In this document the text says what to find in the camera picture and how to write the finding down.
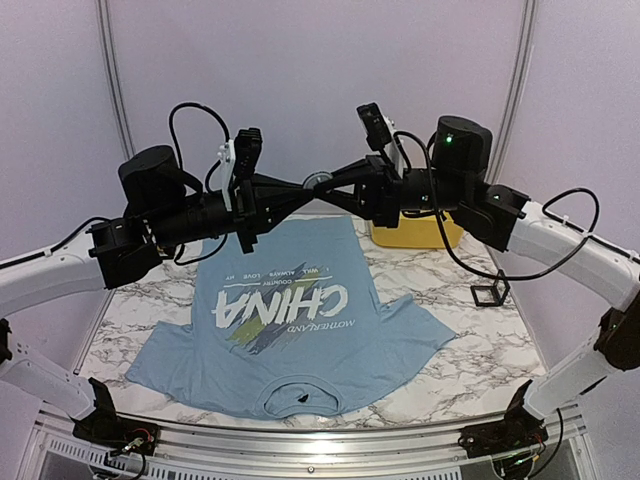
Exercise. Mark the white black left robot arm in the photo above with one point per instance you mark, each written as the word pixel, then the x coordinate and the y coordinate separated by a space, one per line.
pixel 166 208

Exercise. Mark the light blue printed t-shirt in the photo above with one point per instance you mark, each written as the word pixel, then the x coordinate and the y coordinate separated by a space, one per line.
pixel 295 327

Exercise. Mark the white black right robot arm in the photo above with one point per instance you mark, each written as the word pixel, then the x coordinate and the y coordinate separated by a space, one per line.
pixel 453 180

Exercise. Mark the aluminium frame post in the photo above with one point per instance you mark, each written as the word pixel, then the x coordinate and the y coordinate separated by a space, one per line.
pixel 516 88
pixel 112 74

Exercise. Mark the black display case right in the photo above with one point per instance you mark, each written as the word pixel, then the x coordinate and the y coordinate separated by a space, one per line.
pixel 493 295

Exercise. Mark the yellow plastic basket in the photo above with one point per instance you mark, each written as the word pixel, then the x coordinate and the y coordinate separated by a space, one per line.
pixel 411 233

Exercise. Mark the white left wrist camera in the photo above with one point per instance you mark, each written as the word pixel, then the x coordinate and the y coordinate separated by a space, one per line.
pixel 239 157

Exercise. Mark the aluminium frame post right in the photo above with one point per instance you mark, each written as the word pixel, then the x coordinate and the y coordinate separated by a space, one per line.
pixel 516 88

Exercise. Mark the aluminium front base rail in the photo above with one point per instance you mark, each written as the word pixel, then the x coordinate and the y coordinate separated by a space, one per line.
pixel 191 451

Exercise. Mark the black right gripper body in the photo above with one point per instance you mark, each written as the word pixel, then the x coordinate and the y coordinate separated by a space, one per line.
pixel 388 189

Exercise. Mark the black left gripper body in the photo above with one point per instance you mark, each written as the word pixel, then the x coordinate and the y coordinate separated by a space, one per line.
pixel 246 212

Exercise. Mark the round blue gold brooch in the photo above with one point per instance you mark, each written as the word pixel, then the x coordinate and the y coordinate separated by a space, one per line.
pixel 316 178

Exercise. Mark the aluminium frame post left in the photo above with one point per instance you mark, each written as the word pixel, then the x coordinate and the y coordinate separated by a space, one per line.
pixel 112 74

